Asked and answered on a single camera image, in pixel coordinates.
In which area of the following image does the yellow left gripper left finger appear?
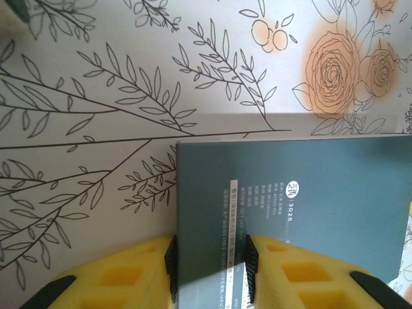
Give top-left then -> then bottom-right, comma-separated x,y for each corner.
19,234 -> 179,309

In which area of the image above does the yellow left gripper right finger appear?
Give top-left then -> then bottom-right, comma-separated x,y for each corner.
244,234 -> 409,309

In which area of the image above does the dark teal notebook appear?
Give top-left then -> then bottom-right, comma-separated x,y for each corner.
175,134 -> 412,309

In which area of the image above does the dark grey-green object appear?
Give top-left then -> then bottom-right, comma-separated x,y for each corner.
0,0 -> 33,23

